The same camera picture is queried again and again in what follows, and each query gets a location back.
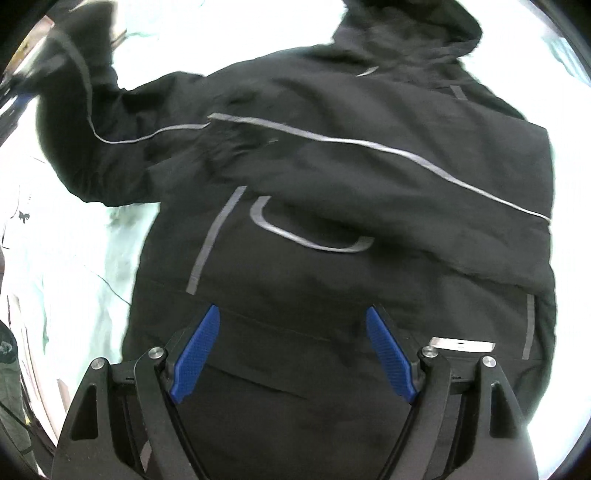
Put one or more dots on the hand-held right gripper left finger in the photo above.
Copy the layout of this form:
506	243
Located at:
194	357

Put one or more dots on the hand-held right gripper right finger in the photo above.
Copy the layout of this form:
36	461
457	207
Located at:
390	357

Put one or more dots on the black jacket with grey stripes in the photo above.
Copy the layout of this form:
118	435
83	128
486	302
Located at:
323	184

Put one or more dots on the person's dark green clothing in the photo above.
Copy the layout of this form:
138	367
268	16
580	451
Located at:
10	369

